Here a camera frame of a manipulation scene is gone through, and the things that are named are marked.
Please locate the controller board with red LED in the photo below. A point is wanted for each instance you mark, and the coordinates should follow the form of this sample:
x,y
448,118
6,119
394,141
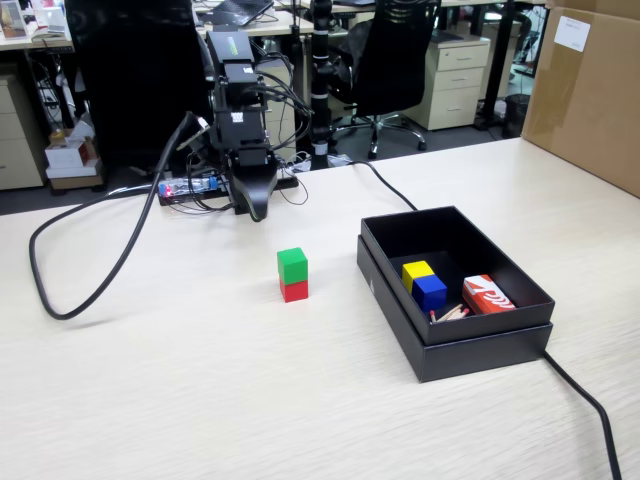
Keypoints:
x,y
192,186

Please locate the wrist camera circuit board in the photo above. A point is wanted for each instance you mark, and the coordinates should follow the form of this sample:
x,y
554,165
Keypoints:
x,y
197,132

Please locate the black open box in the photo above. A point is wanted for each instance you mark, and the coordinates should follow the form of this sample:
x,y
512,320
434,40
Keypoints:
x,y
480,352

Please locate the black pole stand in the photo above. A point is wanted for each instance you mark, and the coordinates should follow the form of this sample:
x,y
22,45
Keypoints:
x,y
320,90

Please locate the black solid-back office chair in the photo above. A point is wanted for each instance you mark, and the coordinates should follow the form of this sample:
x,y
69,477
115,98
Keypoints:
x,y
135,75

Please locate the blue cube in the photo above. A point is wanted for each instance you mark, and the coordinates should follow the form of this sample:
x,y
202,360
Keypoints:
x,y
430,295

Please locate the orange white matchbox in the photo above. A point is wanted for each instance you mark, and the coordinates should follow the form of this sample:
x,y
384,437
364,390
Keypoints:
x,y
487,295

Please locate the black trash bin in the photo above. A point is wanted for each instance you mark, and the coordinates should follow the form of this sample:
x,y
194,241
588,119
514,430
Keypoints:
x,y
516,116

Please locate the white power strip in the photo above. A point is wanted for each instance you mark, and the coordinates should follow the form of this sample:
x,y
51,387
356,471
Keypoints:
x,y
340,161

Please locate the yellow cube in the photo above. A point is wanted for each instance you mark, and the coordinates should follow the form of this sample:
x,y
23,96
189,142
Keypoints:
x,y
417,272

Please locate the small picture frame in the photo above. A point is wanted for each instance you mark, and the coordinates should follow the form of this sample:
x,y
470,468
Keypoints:
x,y
12,20

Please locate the cream three-drawer cabinet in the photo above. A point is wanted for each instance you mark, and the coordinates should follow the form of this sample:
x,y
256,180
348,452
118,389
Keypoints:
x,y
457,80

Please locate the green cube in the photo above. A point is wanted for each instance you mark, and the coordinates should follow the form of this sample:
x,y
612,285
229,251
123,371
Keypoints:
x,y
292,264

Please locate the black mesh office chair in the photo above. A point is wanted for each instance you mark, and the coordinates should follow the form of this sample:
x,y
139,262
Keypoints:
x,y
390,60

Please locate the dark laptop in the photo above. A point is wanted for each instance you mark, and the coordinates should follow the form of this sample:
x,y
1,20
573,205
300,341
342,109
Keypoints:
x,y
240,12

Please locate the red cube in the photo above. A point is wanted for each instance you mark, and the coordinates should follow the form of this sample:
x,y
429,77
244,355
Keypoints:
x,y
295,292

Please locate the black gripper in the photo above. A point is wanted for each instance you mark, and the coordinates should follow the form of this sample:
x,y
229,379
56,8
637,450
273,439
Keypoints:
x,y
242,135

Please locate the wooden match red tip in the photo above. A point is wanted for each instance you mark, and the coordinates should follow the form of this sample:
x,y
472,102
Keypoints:
x,y
452,315
450,311

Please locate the black cardboard box tray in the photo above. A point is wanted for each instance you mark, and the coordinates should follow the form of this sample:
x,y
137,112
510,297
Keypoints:
x,y
450,235

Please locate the large brown cardboard box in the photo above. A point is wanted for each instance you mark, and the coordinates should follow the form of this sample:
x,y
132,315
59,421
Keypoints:
x,y
590,90

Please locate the stack of white boxes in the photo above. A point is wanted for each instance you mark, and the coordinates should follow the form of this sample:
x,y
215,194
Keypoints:
x,y
70,157

